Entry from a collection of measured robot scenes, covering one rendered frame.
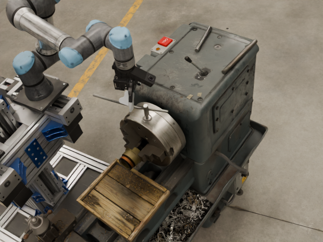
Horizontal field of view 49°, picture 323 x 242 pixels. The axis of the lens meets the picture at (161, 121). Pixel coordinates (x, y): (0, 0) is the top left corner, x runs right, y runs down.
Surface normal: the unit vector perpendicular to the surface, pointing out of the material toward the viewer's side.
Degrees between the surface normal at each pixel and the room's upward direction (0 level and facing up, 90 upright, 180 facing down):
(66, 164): 0
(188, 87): 0
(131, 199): 0
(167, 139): 54
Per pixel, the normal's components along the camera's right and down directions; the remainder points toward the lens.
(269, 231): -0.14, -0.64
